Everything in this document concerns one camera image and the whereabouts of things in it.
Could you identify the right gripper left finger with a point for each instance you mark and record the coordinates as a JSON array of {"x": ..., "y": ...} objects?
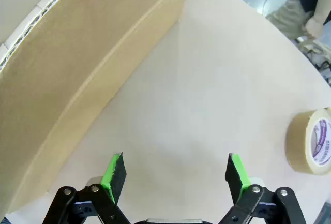
[{"x": 113, "y": 177}]

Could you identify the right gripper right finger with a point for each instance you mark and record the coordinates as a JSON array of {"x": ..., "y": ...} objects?
[{"x": 238, "y": 177}]

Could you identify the brown packing tape roll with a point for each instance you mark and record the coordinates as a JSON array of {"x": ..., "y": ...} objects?
[{"x": 297, "y": 141}]

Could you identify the brown cardboard box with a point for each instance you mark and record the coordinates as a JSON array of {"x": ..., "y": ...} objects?
[{"x": 64, "y": 66}]

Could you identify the person's left forearm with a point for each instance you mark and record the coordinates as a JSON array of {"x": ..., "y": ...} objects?
[{"x": 324, "y": 1}]

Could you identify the person's left hand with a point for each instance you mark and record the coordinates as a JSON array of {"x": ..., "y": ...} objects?
[{"x": 314, "y": 27}]

